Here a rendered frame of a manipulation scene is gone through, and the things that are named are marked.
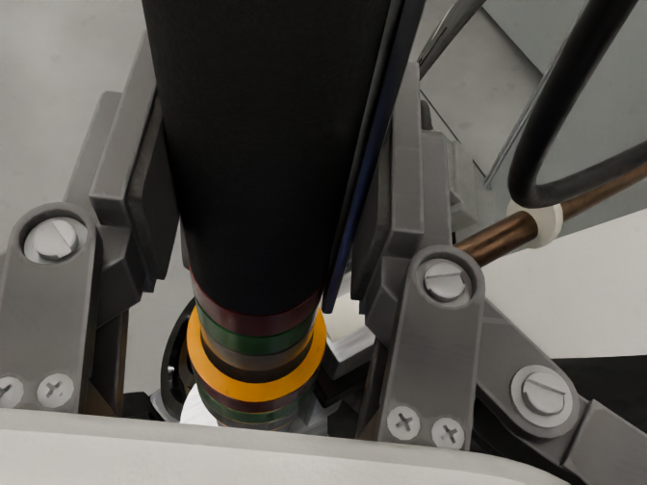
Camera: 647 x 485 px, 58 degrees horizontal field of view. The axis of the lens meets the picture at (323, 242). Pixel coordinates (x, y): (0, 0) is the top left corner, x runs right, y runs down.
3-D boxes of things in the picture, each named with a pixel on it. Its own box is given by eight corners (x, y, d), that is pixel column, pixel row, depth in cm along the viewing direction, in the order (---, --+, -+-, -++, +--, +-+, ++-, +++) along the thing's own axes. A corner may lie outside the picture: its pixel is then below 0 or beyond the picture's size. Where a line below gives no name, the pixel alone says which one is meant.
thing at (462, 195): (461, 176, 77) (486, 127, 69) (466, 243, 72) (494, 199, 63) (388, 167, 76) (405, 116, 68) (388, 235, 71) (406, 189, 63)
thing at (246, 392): (278, 304, 23) (284, 246, 19) (334, 397, 22) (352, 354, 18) (178, 354, 22) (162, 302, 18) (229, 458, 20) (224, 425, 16)
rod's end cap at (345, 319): (342, 303, 24) (349, 281, 22) (369, 344, 23) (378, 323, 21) (299, 325, 23) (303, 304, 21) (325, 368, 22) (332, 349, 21)
